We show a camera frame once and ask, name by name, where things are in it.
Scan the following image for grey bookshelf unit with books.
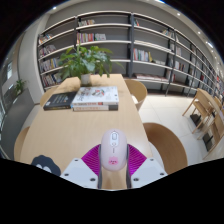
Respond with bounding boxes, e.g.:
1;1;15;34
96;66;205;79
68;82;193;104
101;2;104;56
36;9;224;101

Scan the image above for black hardcover book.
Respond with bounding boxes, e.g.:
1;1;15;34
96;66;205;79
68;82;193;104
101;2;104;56
42;91;78;111

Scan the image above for green potted plant, white pot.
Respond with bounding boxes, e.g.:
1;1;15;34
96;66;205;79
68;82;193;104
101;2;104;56
58;44;116;86

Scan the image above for row of ceiling lights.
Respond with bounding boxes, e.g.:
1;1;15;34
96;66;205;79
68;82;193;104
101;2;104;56
51;0;214;49

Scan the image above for red-spined book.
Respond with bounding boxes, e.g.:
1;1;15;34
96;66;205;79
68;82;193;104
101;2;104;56
72;103;119;112

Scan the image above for white illustrated cover book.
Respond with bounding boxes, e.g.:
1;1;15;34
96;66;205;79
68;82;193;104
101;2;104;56
70;86;120;108

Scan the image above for small green floor plant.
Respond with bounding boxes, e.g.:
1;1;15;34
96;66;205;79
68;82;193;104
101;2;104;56
13;78;27;96

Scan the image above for group of slatted wooden chairs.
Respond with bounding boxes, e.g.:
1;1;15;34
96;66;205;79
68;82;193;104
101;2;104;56
182;87;224;161

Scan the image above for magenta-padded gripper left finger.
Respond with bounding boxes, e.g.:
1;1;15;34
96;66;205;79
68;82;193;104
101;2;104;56
59;143;102;189

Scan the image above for black cartoon-eyed mouse pad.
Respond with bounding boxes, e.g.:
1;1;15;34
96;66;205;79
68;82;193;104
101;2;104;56
30;154;62;177

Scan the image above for pale pink computer mouse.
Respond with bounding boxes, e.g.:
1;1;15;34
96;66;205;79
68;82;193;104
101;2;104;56
99;129;129;172

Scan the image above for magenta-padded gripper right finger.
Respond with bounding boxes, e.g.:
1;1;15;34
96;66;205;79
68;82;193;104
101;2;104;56
127;143;168;189

